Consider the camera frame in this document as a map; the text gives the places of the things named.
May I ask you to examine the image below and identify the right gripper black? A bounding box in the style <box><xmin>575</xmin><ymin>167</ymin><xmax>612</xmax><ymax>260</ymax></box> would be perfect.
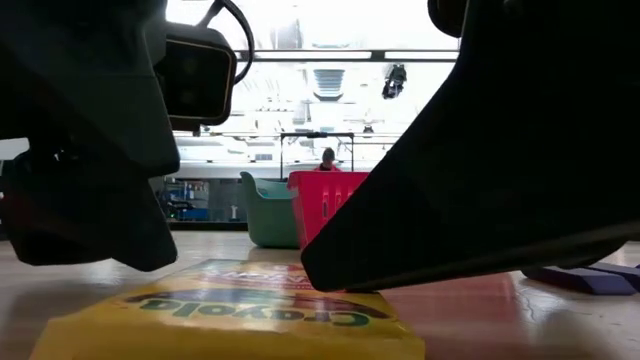
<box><xmin>427</xmin><ymin>0</ymin><xmax>640</xmax><ymax>76</ymax></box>

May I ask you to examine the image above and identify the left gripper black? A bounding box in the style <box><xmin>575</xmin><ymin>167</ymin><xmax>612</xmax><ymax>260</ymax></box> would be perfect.
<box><xmin>0</xmin><ymin>0</ymin><xmax>181</xmax><ymax>273</ymax></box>

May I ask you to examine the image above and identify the purple eraser block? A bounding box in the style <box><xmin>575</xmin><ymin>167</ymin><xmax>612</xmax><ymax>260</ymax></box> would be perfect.
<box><xmin>587</xmin><ymin>262</ymin><xmax>640</xmax><ymax>294</ymax></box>
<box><xmin>522</xmin><ymin>266</ymin><xmax>637</xmax><ymax>296</ymax></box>

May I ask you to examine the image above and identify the red slotted plastic basket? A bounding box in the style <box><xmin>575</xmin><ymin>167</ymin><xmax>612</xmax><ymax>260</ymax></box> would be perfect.
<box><xmin>287</xmin><ymin>170</ymin><xmax>371</xmax><ymax>251</ymax></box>

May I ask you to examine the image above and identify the yellow green crayon box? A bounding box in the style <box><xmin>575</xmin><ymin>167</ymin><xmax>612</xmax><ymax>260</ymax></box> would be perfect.
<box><xmin>28</xmin><ymin>258</ymin><xmax>426</xmax><ymax>360</ymax></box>

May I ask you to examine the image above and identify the blue storage crate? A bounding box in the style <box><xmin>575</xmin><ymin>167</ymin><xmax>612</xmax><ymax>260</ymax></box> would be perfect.
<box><xmin>172</xmin><ymin>206</ymin><xmax>210</xmax><ymax>222</ymax></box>

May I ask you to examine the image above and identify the person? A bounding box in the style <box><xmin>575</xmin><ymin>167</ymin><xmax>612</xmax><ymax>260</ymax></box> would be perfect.
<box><xmin>313</xmin><ymin>147</ymin><xmax>344</xmax><ymax>173</ymax></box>

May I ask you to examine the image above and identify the black beam with light strips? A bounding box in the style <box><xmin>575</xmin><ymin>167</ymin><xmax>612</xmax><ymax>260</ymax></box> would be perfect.
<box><xmin>234</xmin><ymin>48</ymin><xmax>460</xmax><ymax>63</ymax></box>

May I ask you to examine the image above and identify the teal plastic basket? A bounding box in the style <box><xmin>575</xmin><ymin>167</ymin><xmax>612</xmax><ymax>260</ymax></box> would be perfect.
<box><xmin>238</xmin><ymin>171</ymin><xmax>301</xmax><ymax>250</ymax></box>

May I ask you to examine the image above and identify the black hanging camera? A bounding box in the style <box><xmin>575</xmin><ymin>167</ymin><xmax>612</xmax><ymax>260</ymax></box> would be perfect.
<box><xmin>381</xmin><ymin>63</ymin><xmax>408</xmax><ymax>100</ymax></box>

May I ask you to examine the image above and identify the silver ceiling duct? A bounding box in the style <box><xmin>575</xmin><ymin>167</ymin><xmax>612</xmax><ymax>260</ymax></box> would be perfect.
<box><xmin>294</xmin><ymin>0</ymin><xmax>369</xmax><ymax>102</ymax></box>

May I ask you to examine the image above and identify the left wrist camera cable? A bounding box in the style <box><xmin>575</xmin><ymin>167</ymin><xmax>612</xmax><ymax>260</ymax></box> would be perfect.
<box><xmin>197</xmin><ymin>0</ymin><xmax>256</xmax><ymax>86</ymax></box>

